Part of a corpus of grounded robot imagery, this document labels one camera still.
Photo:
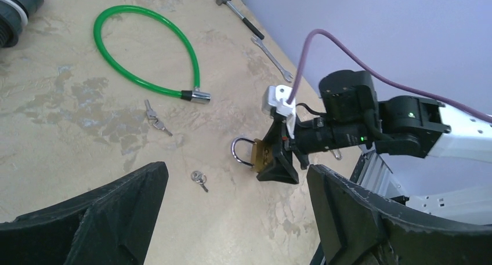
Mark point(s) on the cable lock keys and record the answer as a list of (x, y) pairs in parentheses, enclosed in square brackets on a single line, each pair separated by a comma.
[(154, 119)]

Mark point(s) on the small brass padlock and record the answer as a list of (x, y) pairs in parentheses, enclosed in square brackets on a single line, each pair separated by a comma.
[(337, 154)]

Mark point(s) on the green cable lock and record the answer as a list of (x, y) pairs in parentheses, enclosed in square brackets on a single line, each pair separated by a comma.
[(156, 50)]

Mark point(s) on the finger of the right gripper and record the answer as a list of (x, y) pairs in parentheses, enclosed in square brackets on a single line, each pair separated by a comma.
[(273, 160)]

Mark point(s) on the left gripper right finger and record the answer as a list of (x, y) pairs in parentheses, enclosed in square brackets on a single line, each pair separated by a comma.
[(358, 226)]

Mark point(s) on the steel wrench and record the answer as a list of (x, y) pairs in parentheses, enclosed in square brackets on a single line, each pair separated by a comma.
[(285, 74)]

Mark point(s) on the small black-handled hammer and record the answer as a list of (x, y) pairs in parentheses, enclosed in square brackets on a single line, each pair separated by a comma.
[(244, 19)]

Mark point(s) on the large brass padlock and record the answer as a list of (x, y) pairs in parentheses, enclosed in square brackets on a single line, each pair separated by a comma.
[(261, 154)]

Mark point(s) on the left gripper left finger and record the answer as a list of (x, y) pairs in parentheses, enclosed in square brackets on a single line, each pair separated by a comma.
[(112, 224)]

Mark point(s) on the aluminium frame rail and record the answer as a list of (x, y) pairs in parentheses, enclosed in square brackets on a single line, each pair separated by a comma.
[(451, 188)]

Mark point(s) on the large padlock key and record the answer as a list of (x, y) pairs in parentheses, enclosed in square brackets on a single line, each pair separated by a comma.
[(199, 178)]

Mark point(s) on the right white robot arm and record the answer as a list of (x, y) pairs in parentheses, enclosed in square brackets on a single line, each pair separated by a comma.
[(353, 116)]

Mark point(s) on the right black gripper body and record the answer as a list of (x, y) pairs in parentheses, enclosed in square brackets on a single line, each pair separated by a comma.
[(317, 135)]

